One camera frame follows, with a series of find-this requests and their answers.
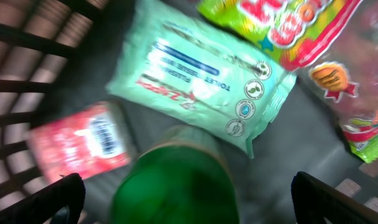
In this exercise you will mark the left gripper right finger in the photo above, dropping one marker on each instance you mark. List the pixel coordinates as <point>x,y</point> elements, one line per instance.
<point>317,203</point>

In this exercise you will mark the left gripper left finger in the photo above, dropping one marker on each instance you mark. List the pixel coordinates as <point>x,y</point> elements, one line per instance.
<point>60,202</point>

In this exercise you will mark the red pocket tissue pack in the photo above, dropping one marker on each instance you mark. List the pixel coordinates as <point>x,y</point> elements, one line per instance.
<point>90,142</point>

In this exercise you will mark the green lid plastic jar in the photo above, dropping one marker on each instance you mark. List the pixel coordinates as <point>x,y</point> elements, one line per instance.
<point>182,179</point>

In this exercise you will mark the Haribo gummy candy bag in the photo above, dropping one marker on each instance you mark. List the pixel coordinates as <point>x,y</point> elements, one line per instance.
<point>332,45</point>

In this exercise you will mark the mint green tissue pack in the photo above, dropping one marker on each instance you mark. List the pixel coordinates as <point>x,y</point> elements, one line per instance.
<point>188,69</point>

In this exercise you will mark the grey plastic shopping basket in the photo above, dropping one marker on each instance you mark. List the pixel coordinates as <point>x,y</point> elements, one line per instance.
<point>56,58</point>

